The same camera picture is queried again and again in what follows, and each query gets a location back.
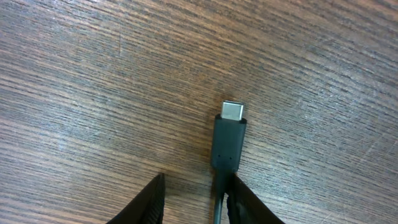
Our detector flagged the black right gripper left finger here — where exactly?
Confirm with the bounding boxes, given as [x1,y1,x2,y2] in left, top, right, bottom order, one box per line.
[107,173,165,224]

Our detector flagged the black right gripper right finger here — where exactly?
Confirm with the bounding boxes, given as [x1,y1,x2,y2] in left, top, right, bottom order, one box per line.
[226,174,284,224]

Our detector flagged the black USB-C charging cable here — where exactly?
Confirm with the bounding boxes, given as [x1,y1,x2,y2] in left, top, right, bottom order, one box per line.
[210,100,248,224]

